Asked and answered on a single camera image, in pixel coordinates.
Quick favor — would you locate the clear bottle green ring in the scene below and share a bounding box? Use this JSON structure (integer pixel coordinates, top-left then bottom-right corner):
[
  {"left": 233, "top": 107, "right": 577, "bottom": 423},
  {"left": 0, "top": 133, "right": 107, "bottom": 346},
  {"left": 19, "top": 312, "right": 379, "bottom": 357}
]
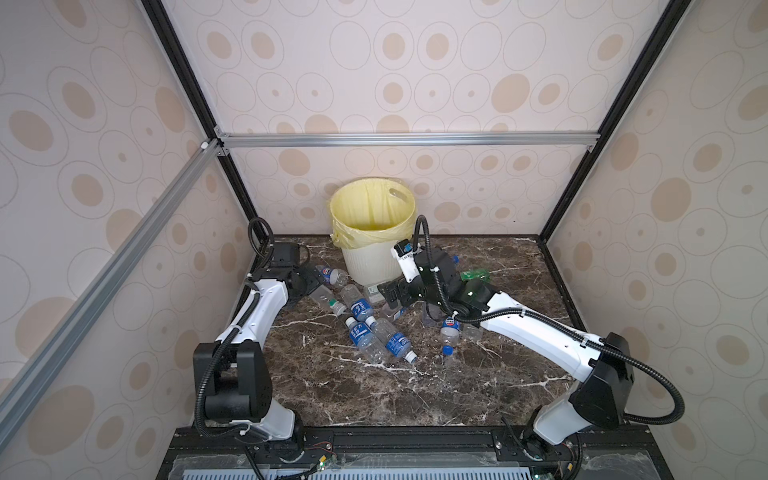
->
[{"left": 308, "top": 284, "right": 348, "bottom": 317}]

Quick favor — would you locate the pocari bottle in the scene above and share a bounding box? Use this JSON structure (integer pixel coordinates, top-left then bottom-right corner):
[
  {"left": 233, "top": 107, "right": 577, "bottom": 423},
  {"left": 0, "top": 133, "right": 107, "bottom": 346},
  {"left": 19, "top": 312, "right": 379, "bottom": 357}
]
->
[
  {"left": 345, "top": 317, "right": 385, "bottom": 364},
  {"left": 365, "top": 316, "right": 418, "bottom": 364}
]

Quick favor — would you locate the clear bottle green white label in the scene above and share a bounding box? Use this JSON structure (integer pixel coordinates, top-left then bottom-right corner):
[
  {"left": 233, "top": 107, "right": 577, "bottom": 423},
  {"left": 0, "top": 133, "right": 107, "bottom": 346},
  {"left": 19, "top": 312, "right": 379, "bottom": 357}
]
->
[{"left": 363, "top": 285, "right": 386, "bottom": 305}]

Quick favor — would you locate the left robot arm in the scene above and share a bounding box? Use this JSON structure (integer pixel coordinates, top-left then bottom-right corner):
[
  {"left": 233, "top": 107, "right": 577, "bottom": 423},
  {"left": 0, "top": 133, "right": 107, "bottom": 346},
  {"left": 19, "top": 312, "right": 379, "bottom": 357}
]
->
[{"left": 193, "top": 242, "right": 320, "bottom": 442}]

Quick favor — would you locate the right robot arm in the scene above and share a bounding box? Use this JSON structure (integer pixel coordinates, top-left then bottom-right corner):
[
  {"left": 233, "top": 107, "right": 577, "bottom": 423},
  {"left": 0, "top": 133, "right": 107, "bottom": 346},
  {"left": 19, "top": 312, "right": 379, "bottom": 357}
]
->
[{"left": 379, "top": 240, "right": 685, "bottom": 455}]

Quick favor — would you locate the white plastic waste bin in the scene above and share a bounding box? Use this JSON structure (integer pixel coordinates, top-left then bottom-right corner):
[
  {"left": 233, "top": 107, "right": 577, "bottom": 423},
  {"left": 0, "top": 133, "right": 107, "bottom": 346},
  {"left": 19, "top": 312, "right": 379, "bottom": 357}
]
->
[{"left": 341, "top": 240, "right": 402, "bottom": 286}]

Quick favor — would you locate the yellow bin liner bag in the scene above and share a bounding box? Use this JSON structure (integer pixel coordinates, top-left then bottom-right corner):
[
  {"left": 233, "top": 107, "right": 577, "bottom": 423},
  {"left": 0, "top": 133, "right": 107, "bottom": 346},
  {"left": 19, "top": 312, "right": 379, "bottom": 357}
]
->
[{"left": 329, "top": 178, "right": 418, "bottom": 250}]

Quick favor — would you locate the green bottle yellow cap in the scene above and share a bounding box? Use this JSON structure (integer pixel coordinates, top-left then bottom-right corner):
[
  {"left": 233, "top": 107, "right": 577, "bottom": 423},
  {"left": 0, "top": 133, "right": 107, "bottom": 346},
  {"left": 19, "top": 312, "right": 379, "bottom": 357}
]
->
[{"left": 460, "top": 268, "right": 491, "bottom": 282}]

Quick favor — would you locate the Pepsi bottle blue cap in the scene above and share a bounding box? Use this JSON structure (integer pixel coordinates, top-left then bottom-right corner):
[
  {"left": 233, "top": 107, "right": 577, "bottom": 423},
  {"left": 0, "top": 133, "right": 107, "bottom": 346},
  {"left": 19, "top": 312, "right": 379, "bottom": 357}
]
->
[{"left": 440, "top": 317, "right": 460, "bottom": 357}]

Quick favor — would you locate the clear bottle blue label upper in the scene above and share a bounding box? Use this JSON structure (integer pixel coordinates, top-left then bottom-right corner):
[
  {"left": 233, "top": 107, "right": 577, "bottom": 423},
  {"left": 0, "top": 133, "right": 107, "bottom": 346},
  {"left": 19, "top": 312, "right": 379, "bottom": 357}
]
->
[{"left": 340, "top": 283, "right": 374, "bottom": 322}]

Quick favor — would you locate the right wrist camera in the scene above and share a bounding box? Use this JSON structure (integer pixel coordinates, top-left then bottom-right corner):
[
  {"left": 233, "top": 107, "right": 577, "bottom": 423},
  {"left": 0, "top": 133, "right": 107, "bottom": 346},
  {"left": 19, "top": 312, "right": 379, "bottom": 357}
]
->
[{"left": 391, "top": 239, "right": 420, "bottom": 283}]

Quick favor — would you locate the aluminium rail left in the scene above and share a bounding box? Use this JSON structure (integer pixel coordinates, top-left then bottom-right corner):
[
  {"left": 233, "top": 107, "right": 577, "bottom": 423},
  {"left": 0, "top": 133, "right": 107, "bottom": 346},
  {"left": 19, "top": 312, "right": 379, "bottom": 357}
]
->
[{"left": 1, "top": 138, "right": 222, "bottom": 449}]

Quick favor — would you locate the horizontal aluminium rail back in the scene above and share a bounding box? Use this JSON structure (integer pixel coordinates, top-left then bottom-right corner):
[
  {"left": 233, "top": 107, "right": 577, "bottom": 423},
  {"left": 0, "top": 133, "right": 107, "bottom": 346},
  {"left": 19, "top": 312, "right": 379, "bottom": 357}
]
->
[{"left": 203, "top": 130, "right": 600, "bottom": 151}]

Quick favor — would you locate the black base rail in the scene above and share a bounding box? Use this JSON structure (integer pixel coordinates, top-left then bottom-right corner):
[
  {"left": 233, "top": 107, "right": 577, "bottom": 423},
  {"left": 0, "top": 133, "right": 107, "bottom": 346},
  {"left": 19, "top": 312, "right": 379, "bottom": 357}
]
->
[{"left": 157, "top": 425, "right": 672, "bottom": 479}]

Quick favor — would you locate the black frame post left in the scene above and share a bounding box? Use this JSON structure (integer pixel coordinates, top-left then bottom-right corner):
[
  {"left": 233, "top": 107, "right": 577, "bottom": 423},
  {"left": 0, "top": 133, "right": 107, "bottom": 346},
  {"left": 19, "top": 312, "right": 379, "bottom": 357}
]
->
[{"left": 140, "top": 0, "right": 258, "bottom": 221}]

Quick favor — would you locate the black frame post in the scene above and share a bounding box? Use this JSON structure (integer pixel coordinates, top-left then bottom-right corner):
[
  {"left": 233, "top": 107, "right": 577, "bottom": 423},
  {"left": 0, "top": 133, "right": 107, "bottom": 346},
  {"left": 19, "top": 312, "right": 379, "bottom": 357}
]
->
[
  {"left": 538, "top": 0, "right": 692, "bottom": 246},
  {"left": 140, "top": 0, "right": 258, "bottom": 221}
]

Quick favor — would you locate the black frame post right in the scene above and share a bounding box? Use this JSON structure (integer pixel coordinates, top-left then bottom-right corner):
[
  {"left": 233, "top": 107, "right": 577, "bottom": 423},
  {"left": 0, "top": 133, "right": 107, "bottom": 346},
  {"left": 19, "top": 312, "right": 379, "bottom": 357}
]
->
[{"left": 538, "top": 0, "right": 692, "bottom": 246}]

